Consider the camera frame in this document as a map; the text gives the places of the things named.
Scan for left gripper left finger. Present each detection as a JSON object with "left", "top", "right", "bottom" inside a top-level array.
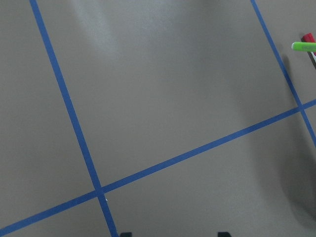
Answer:
[{"left": 119, "top": 232, "right": 132, "bottom": 237}]

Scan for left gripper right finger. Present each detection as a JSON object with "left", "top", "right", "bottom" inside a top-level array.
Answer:
[{"left": 217, "top": 232, "right": 231, "bottom": 237}]

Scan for green highlighter pen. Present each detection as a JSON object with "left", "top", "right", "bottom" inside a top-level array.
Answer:
[{"left": 291, "top": 41, "right": 316, "bottom": 52}]

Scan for red capped marker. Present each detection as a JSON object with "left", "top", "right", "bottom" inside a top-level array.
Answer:
[{"left": 301, "top": 33, "right": 316, "bottom": 67}]

